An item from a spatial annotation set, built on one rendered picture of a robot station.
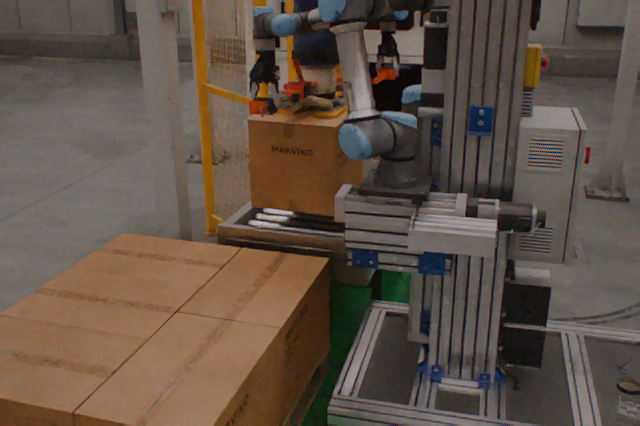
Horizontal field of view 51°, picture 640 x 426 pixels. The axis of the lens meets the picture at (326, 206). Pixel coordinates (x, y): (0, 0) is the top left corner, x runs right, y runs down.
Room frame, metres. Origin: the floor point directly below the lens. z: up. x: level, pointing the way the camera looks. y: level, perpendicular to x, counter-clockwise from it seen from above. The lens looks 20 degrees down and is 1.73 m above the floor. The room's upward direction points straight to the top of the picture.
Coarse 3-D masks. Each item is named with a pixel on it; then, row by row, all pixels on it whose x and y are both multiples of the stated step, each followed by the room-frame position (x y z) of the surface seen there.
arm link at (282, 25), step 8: (264, 16) 2.46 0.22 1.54; (272, 16) 2.43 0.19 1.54; (280, 16) 2.40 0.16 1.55; (288, 16) 2.40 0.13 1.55; (296, 16) 2.45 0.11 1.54; (264, 24) 2.44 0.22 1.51; (272, 24) 2.40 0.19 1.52; (280, 24) 2.38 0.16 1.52; (288, 24) 2.39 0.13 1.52; (296, 24) 2.43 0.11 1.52; (272, 32) 2.42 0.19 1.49; (280, 32) 2.38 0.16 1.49; (288, 32) 2.39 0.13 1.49; (296, 32) 2.45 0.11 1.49
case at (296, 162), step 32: (256, 128) 2.82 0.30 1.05; (288, 128) 2.77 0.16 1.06; (320, 128) 2.72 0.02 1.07; (256, 160) 2.82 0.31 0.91; (288, 160) 2.77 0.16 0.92; (320, 160) 2.72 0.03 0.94; (352, 160) 2.92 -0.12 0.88; (256, 192) 2.83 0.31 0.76; (288, 192) 2.77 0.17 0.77; (320, 192) 2.72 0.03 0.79
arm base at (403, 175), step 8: (384, 160) 2.08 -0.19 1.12; (392, 160) 2.06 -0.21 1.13; (400, 160) 2.06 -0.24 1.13; (408, 160) 2.07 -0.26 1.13; (384, 168) 2.07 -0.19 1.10; (392, 168) 2.06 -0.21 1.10; (400, 168) 2.06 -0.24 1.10; (408, 168) 2.07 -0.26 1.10; (416, 168) 2.09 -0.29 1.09; (376, 176) 2.09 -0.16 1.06; (384, 176) 2.06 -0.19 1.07; (392, 176) 2.05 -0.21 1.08; (400, 176) 2.05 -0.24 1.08; (408, 176) 2.07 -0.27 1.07; (416, 176) 2.08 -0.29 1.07; (384, 184) 2.06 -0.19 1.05; (392, 184) 2.04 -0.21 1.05; (400, 184) 2.04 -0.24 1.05; (408, 184) 2.05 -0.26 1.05; (416, 184) 2.07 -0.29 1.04
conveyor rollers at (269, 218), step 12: (264, 216) 3.08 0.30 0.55; (276, 216) 3.07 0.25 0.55; (288, 216) 3.09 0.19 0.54; (300, 216) 3.11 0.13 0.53; (312, 216) 3.09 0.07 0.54; (324, 216) 3.08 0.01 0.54; (276, 228) 2.95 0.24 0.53; (288, 228) 2.94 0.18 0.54; (300, 228) 2.93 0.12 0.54; (312, 228) 2.92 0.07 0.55; (324, 228) 2.91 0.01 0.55; (336, 228) 2.96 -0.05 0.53
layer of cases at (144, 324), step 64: (128, 256) 2.61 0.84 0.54; (192, 256) 2.61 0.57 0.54; (256, 256) 2.61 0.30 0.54; (0, 320) 2.07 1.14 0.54; (64, 320) 2.07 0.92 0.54; (128, 320) 2.07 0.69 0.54; (192, 320) 2.07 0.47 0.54; (256, 320) 2.07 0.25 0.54; (320, 320) 2.46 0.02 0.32; (0, 384) 1.69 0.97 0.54; (64, 384) 1.69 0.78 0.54; (128, 384) 1.69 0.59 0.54; (192, 384) 1.69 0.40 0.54; (256, 384) 1.80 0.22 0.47
